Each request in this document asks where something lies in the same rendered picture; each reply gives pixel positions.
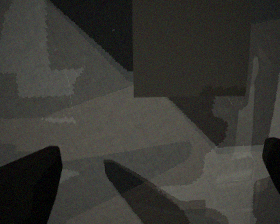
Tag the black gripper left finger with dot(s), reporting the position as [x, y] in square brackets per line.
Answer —
[28, 187]

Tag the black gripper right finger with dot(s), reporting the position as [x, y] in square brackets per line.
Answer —
[271, 158]

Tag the black two-prong plug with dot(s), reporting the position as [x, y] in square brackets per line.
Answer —
[190, 47]

